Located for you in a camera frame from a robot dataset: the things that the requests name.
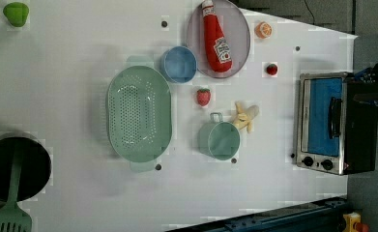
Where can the peeled yellow toy banana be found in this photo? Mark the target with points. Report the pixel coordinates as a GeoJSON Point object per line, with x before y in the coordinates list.
{"type": "Point", "coordinates": [244, 117]}

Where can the green slotted spatula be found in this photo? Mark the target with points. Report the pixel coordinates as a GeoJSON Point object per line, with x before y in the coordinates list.
{"type": "Point", "coordinates": [12, 217]}

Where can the grey round plate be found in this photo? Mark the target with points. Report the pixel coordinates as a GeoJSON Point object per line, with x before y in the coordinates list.
{"type": "Point", "coordinates": [236, 31]}

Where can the green oval colander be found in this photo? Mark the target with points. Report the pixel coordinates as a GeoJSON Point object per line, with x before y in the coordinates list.
{"type": "Point", "coordinates": [138, 107]}

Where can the small red toy tomato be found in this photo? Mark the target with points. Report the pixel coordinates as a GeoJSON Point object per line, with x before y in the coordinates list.
{"type": "Point", "coordinates": [271, 69]}

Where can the orange slice toy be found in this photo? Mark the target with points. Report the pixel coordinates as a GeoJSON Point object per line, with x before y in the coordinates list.
{"type": "Point", "coordinates": [263, 30]}

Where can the blue round bowl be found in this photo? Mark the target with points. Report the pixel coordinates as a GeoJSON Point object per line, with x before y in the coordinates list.
{"type": "Point", "coordinates": [178, 64]}

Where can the red toy strawberry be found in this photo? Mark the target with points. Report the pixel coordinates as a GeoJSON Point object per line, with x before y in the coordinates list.
{"type": "Point", "coordinates": [203, 96]}

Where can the green toy pepper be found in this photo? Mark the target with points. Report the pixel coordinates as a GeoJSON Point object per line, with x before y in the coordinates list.
{"type": "Point", "coordinates": [16, 13]}

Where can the black silver toaster oven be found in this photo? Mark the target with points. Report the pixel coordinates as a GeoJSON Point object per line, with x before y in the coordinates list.
{"type": "Point", "coordinates": [336, 132]}

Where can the green mug with handle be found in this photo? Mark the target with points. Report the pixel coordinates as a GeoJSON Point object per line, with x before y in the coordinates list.
{"type": "Point", "coordinates": [218, 139]}

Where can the yellow red emergency button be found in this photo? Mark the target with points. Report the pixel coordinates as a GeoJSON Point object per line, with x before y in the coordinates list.
{"type": "Point", "coordinates": [354, 223]}

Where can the red plush ketchup bottle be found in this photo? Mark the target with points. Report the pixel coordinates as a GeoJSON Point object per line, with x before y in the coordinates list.
{"type": "Point", "coordinates": [216, 46]}

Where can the blue metal frame rail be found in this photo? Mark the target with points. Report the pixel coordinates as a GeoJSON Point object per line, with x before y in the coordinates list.
{"type": "Point", "coordinates": [318, 216]}

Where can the black round pan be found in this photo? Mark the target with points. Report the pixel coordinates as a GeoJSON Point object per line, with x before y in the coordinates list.
{"type": "Point", "coordinates": [35, 167]}

